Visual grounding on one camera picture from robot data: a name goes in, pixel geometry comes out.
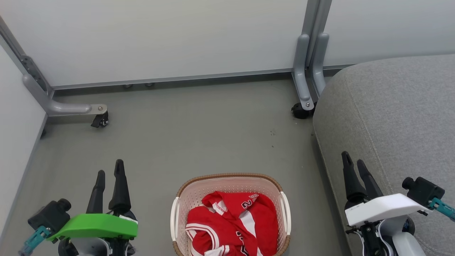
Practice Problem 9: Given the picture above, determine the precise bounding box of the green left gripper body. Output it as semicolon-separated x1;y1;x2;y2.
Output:
47;213;139;256

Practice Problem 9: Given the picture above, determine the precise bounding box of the grey partition foot with screw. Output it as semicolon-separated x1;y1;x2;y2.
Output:
291;34;315;111

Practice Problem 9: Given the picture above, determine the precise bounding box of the grey fabric sofa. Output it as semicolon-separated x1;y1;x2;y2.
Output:
313;54;455;256

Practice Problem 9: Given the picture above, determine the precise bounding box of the grey partition bottom rail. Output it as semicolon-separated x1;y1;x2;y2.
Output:
51;64;356;90

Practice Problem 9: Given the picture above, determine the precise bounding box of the grey slanted partition post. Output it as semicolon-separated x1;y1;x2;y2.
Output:
0;16;54;98

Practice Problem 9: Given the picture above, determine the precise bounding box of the small black caster wheel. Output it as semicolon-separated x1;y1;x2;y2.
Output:
91;112;109;128

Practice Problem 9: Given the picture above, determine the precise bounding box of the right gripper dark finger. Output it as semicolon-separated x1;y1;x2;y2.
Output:
341;151;367;202
357;159;385;199

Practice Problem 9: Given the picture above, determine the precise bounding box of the plain grey partition foot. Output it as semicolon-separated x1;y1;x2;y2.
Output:
311;33;330;97

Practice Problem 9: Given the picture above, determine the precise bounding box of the grey vertical partition post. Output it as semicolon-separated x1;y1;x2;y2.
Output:
305;0;333;69

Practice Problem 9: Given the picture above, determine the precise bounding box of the red white sports jersey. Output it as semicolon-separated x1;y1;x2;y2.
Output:
185;191;279;256

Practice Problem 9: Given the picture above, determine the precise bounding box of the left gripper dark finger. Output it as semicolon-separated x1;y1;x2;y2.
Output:
108;159;132;216
86;170;106;214

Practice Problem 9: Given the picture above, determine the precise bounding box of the large black caster wheel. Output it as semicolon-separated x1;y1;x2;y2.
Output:
291;102;316;119

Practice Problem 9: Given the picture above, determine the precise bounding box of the long grey partition foot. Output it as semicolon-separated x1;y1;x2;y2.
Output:
22;73;108;117

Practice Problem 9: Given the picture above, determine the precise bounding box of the white woven laundry basket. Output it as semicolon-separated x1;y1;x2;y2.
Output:
170;173;292;256

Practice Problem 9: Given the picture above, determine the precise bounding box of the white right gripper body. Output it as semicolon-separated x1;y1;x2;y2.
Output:
344;193;430;256

